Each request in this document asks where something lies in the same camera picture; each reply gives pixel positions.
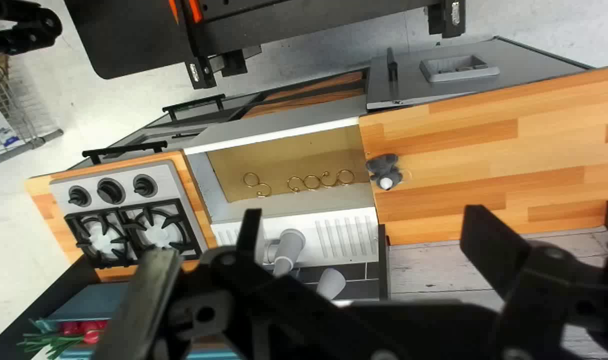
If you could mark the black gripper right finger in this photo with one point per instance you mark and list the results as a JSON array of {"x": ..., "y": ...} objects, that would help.
[{"x": 550, "y": 292}]

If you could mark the gray cabinet side panel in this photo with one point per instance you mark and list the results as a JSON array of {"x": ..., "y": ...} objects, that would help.
[{"x": 397, "y": 72}]

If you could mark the wooden toy kitchen countertop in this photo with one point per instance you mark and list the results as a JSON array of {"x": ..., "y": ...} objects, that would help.
[{"x": 504, "y": 153}]

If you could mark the black monitor stand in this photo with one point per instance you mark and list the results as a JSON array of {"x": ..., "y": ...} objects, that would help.
[{"x": 150, "y": 33}]

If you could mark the black stove knob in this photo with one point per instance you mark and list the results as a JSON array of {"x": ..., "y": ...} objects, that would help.
[
  {"x": 145, "y": 184},
  {"x": 79, "y": 197},
  {"x": 111, "y": 191}
]

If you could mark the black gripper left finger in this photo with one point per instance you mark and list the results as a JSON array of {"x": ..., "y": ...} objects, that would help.
[{"x": 150, "y": 292}]

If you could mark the black clamp mount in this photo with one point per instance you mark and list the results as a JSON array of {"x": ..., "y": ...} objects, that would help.
[{"x": 20, "y": 26}]

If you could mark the gray rectangular tray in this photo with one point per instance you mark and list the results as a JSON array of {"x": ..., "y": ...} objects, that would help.
[{"x": 461, "y": 69}]

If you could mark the white top rail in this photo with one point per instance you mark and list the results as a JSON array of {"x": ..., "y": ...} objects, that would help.
[{"x": 271, "y": 135}]

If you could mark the white ribbed drain board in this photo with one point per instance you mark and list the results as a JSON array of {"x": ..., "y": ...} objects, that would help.
[{"x": 336, "y": 236}]

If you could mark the gold S hook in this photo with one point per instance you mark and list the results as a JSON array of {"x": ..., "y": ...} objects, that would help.
[
  {"x": 257, "y": 184},
  {"x": 302, "y": 183},
  {"x": 336, "y": 178}
]

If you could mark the black burner grate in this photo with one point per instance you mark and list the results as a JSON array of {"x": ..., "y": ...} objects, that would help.
[
  {"x": 99, "y": 239},
  {"x": 162, "y": 227}
]

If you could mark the teal box with vegetables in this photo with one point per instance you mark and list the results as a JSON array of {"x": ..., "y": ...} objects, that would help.
[{"x": 77, "y": 327}]

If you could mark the gray toy stove panel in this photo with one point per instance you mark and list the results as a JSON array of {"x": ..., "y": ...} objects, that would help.
[{"x": 121, "y": 201}]

